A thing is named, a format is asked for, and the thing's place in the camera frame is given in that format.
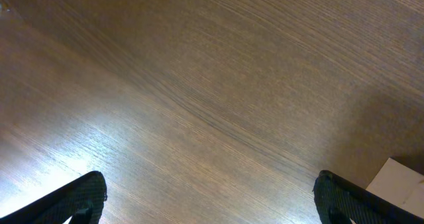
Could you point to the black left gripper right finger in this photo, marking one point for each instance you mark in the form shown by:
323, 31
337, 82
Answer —
339, 201

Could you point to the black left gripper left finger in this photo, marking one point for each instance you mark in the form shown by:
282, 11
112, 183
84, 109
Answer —
80, 201

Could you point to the brown cardboard box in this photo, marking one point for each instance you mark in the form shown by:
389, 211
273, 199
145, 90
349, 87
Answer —
399, 185

